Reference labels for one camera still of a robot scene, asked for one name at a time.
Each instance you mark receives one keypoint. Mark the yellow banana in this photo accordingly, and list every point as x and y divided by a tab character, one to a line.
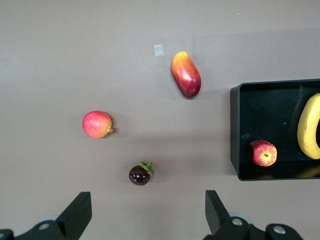
307	130

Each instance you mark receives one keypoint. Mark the red pomegranate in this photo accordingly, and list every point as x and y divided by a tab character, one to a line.
96	124

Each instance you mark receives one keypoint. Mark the red apple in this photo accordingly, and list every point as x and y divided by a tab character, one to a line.
262	153

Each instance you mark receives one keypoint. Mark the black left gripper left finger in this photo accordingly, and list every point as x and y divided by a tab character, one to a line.
75	217

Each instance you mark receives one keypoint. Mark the black plastic box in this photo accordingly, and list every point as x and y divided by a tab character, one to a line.
270	112

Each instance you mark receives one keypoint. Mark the grey tape patch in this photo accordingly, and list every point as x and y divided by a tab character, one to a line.
158	50

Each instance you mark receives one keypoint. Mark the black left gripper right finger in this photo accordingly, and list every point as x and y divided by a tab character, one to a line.
220	225

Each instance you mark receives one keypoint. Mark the dark purple mangosteen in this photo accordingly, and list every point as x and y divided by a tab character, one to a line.
138	175

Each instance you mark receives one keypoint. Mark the red yellow mango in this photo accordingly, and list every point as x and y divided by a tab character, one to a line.
186	77

